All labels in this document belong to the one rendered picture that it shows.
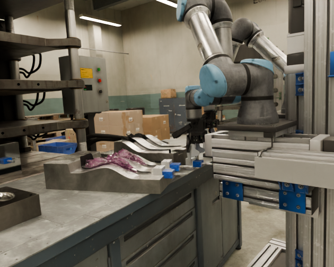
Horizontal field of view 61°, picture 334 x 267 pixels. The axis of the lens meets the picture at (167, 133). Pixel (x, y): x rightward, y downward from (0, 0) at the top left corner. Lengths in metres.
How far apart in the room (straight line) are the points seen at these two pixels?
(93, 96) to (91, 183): 1.06
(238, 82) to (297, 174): 0.35
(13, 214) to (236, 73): 0.83
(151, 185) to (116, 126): 4.44
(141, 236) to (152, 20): 9.28
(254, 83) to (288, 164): 0.31
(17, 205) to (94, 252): 0.28
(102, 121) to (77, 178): 4.54
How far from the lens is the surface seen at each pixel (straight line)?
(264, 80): 1.08
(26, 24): 8.89
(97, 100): 2.16
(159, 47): 9.83
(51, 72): 8.96
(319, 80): 1.19
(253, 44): 1.77
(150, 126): 6.15
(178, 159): 1.38
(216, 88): 0.99
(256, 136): 1.07
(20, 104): 2.44
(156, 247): 1.31
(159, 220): 1.29
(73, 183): 1.22
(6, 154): 1.70
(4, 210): 0.97
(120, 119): 5.38
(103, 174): 1.14
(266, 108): 1.07
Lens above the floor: 1.15
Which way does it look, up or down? 7 degrees down
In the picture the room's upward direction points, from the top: 3 degrees counter-clockwise
